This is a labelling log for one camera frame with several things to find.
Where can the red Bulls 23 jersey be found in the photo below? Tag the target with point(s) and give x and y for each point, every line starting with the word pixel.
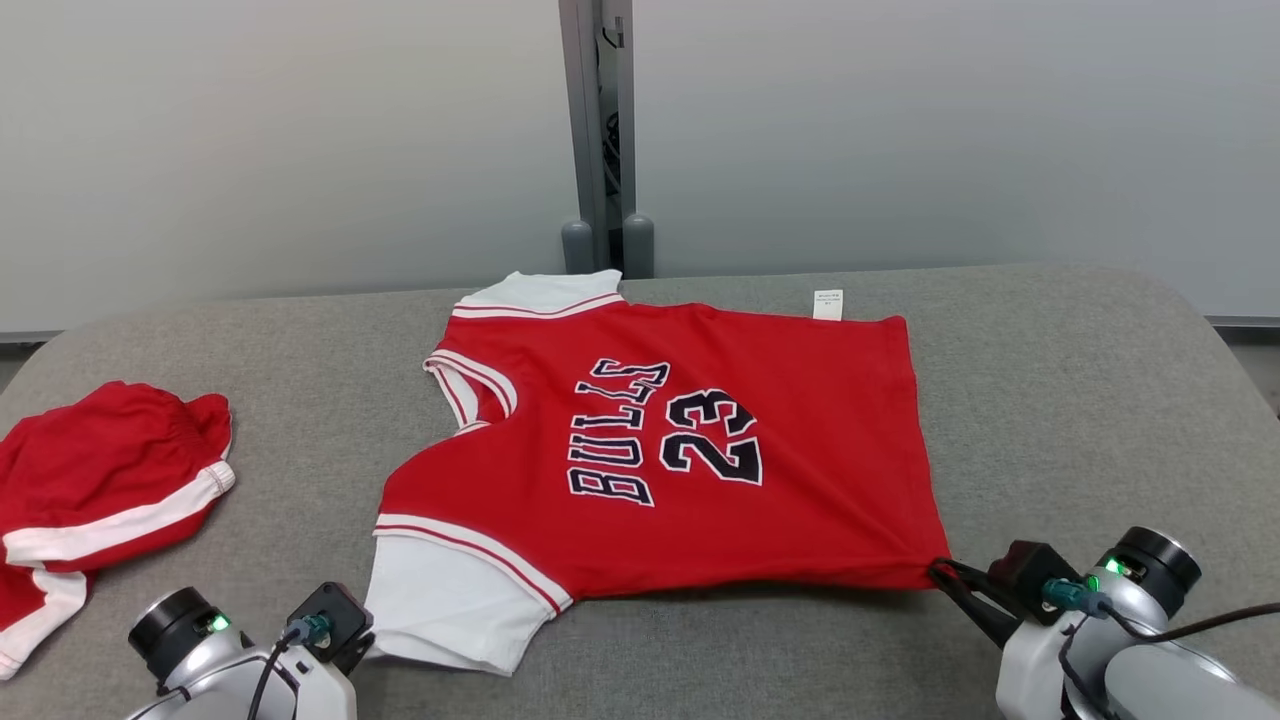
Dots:
pixel 700 520

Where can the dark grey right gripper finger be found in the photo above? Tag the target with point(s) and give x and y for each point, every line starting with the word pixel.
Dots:
pixel 985 615
pixel 965 575

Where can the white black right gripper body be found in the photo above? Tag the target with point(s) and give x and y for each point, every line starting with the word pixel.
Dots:
pixel 1030 680

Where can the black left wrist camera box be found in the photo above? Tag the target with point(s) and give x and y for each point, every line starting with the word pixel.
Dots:
pixel 335 610

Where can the white partition screen grey frame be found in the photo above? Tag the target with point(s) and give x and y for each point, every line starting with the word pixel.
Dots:
pixel 300 150
pixel 950 130

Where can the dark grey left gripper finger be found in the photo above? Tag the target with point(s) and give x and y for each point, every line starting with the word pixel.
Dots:
pixel 355 650

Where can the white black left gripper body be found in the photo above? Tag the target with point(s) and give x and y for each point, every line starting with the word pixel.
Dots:
pixel 200 690

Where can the red Bulls shorts white stripe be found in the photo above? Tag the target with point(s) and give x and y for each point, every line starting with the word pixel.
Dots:
pixel 100 450

